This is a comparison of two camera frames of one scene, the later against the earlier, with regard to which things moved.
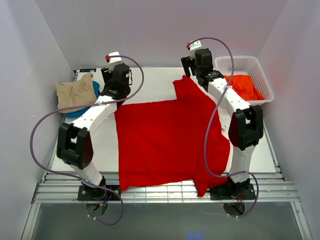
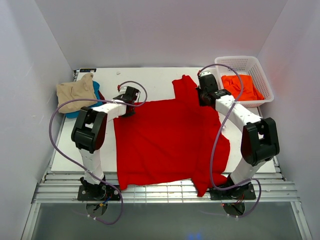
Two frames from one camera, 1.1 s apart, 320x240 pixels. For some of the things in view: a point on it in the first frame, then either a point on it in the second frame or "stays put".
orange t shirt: [243, 85] stays put
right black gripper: [186, 65] to [205, 99]
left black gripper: [105, 74] to [128, 111]
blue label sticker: [87, 70] stays put
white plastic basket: [246, 65] stays put
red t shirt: [180, 140] stays put
